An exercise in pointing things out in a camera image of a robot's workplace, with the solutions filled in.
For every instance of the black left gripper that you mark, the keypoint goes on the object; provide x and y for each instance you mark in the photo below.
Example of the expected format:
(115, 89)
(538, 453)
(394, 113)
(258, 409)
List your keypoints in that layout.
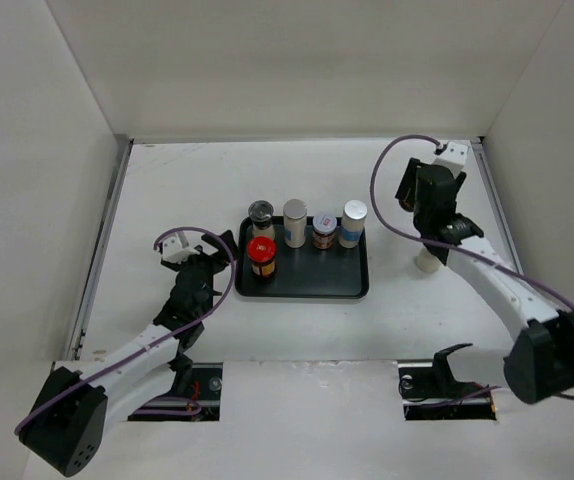
(218, 259)

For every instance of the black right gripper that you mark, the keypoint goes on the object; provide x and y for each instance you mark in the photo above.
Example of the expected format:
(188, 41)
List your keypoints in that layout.
(409, 178)

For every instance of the black cap white bottle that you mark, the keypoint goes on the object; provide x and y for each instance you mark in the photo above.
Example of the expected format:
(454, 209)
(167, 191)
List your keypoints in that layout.
(427, 262)

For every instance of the silver lid blue label bottle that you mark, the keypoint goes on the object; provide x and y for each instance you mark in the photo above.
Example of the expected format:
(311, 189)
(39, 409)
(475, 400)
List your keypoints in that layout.
(352, 223)

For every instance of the clear lid pepper grinder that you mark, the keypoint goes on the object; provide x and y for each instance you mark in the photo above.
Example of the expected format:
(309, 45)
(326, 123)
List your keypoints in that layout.
(260, 212)

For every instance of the small white red label jar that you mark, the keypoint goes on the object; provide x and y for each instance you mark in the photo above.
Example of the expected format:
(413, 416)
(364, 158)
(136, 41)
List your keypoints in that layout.
(324, 227)

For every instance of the silver lid white shaker bottle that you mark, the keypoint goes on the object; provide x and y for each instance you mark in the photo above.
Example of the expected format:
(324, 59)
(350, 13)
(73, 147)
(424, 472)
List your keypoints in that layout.
(294, 223)

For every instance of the red lid orange sauce jar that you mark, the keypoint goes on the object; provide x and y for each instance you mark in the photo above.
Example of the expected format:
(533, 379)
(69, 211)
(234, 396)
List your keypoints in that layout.
(407, 204)

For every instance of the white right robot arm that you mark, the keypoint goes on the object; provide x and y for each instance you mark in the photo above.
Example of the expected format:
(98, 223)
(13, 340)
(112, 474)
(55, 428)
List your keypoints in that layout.
(540, 363)

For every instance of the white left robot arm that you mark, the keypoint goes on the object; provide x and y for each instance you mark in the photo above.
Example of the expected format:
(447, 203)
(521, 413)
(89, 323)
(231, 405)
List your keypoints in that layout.
(76, 408)

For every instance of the black rectangular tray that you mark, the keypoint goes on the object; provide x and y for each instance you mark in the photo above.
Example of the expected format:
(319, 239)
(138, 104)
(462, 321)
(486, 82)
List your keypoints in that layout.
(306, 272)

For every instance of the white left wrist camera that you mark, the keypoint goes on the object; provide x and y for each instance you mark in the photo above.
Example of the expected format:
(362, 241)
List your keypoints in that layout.
(174, 248)

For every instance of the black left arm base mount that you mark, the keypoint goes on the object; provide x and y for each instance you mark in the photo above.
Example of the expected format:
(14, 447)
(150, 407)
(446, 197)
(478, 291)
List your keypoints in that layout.
(195, 395)

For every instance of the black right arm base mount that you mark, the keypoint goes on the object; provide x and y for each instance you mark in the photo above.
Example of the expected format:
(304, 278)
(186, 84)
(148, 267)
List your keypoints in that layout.
(430, 392)

